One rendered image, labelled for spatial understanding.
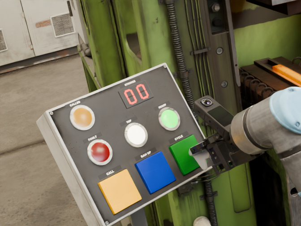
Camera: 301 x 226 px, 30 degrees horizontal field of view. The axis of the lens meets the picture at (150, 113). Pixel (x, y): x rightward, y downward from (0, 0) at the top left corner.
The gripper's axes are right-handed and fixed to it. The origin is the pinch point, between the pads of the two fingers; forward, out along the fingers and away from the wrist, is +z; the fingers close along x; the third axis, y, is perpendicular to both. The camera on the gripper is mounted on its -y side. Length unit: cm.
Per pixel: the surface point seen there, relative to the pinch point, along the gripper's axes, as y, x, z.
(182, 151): -0.7, -1.4, 2.2
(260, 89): -6, 46, 20
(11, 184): -31, 36, 259
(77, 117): -17.7, -21.1, 2.6
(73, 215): 4, 42, 198
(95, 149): -9.8, -20.7, 2.6
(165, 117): -9.6, -0.9, 2.6
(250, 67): -15, 59, 33
